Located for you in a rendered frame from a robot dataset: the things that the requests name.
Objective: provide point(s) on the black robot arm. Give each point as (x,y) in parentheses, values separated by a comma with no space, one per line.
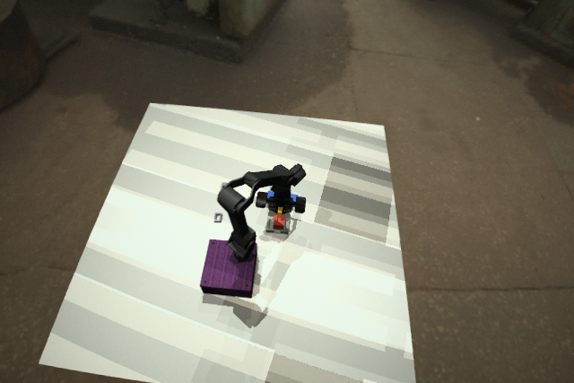
(242,240)

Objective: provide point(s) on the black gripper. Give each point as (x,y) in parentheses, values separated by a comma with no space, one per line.
(275,202)

